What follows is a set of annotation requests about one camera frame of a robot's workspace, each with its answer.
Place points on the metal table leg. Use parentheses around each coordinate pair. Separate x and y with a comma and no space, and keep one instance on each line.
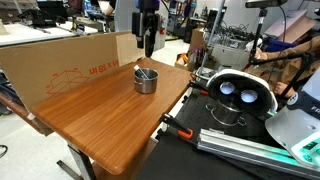
(83,161)

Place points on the aluminium extrusion rail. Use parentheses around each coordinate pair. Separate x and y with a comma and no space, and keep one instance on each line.
(233,143)

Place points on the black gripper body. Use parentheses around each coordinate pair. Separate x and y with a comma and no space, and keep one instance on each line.
(148,21)

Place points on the large flat cardboard box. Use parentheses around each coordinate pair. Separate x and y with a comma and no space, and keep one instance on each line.
(50,63)

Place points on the black orange bar clamp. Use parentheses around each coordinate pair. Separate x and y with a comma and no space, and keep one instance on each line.
(185,134)
(204,92)

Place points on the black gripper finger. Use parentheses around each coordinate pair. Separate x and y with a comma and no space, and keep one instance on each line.
(140,41)
(150,45)

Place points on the person in brown jacket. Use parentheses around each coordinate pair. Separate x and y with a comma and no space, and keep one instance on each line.
(300,50)

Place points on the black perforated robot table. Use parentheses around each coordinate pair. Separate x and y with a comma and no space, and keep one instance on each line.
(173,160)

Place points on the small silver steel pot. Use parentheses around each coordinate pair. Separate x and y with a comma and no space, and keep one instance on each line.
(146,86)

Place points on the grey partition panel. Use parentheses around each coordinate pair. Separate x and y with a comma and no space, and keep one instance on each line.
(123,13)

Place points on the brown cardboard carton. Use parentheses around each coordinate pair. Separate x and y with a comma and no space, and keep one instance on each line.
(197,38)

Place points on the white VR headset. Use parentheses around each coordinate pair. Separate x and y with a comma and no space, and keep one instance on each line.
(240,75)

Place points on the black camera tripod stand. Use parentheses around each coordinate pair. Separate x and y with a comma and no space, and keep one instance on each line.
(261,23)

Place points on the white workbench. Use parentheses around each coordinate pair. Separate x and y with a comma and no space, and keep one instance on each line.
(20,33)

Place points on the slanted aluminium pole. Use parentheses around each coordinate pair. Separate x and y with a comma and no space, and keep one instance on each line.
(213,30)

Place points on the black stereo camera bar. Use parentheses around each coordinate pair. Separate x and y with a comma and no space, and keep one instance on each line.
(263,3)

